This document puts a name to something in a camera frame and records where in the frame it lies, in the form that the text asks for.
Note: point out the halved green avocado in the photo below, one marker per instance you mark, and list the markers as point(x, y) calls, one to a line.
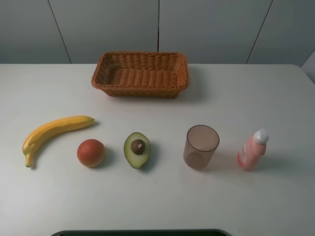
point(137, 149)

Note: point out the red orange tomato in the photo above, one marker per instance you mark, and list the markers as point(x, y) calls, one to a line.
point(91, 153)

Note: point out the pink bottle white cap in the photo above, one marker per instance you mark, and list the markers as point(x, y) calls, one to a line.
point(252, 150)

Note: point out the yellow banana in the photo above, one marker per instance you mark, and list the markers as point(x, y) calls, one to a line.
point(49, 130)

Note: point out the translucent brown plastic cup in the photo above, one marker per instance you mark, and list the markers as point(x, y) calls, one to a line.
point(201, 144)

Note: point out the black tray edge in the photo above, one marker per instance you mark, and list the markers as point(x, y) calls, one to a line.
point(195, 232)

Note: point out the brown wicker basket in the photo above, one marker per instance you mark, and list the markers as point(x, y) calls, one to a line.
point(159, 74)

